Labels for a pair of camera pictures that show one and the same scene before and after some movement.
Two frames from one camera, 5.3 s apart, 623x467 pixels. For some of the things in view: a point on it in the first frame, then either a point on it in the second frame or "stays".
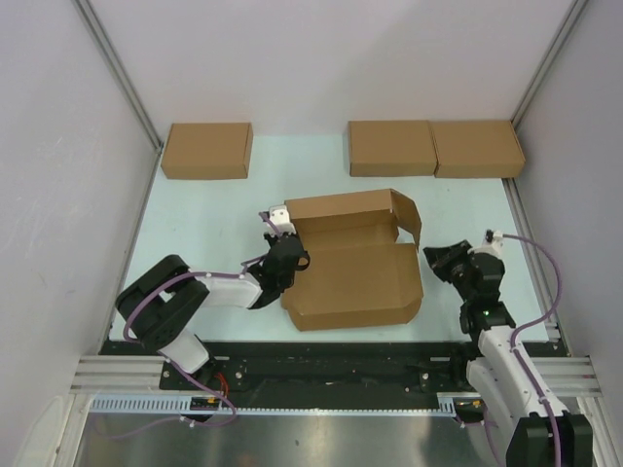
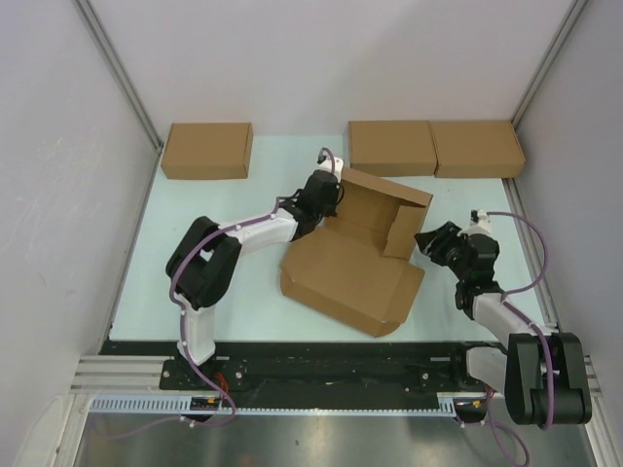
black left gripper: x=271 y=240 to x=330 y=211
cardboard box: x=476 y=149 stays
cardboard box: x=201 y=151 stays
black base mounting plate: x=284 y=376 stays
